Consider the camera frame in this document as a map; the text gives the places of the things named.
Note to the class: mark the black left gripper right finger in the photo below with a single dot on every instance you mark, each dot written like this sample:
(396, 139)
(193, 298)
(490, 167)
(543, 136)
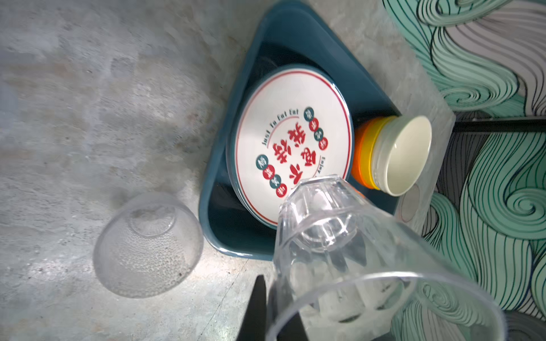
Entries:
(293, 330)

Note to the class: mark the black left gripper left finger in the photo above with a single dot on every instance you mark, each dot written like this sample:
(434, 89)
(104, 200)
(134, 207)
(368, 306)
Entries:
(253, 327)

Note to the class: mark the orange bowl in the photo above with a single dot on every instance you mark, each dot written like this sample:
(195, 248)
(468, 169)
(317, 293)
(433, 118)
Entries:
(355, 172)

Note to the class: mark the yellow bowl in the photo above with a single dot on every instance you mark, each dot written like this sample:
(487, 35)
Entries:
(369, 137)

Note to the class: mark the cream white bowl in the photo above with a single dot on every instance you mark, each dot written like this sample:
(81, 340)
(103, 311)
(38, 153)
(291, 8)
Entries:
(400, 153)

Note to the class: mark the black right corner post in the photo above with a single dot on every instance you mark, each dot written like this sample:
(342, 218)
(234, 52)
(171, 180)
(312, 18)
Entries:
(501, 125)

